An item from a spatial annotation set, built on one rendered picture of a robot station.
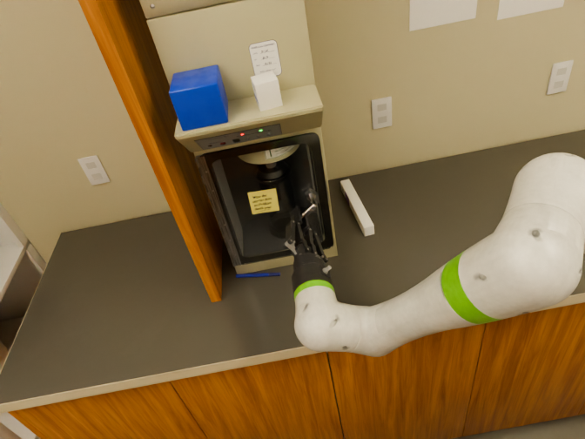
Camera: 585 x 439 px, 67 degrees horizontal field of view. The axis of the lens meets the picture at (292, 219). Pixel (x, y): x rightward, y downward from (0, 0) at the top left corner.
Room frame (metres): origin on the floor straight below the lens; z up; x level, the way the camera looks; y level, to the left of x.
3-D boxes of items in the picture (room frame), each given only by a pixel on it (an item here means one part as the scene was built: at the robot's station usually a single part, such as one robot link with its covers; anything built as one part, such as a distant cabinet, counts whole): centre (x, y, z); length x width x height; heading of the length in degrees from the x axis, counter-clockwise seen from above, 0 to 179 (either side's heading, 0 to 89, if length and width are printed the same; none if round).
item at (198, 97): (0.91, 0.14, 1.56); 0.10 x 0.10 x 0.09; 89
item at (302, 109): (0.91, 0.05, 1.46); 0.32 x 0.11 x 0.10; 89
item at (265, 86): (0.91, 0.00, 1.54); 0.05 x 0.05 x 0.06; 7
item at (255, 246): (0.96, 0.05, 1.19); 0.30 x 0.01 x 0.40; 88
